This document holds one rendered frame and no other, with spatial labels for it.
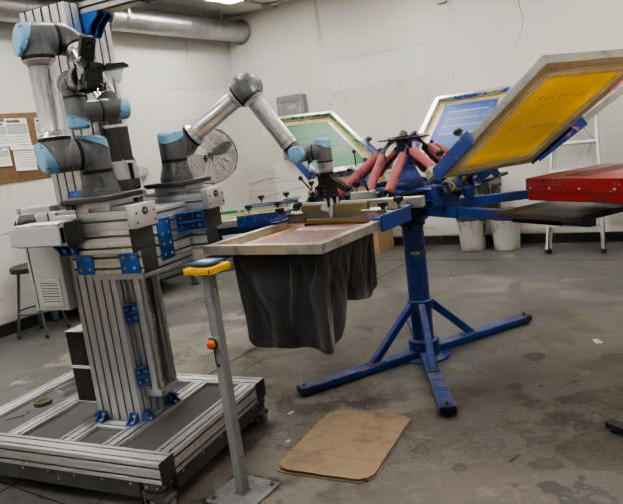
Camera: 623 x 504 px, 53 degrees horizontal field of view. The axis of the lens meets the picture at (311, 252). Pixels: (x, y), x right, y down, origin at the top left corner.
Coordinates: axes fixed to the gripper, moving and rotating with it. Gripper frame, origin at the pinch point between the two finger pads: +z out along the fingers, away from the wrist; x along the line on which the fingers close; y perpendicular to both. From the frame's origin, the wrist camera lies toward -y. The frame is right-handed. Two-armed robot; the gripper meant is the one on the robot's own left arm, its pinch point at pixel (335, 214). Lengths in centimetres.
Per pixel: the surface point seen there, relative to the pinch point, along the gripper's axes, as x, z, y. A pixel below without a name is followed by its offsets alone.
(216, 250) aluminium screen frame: 60, 4, 22
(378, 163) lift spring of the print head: -61, -18, 5
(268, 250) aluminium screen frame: 60, 4, -5
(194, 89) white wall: -336, -112, 380
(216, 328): 80, 30, 10
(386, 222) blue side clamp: 8.5, 3.5, -30.4
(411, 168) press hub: -81, -12, -5
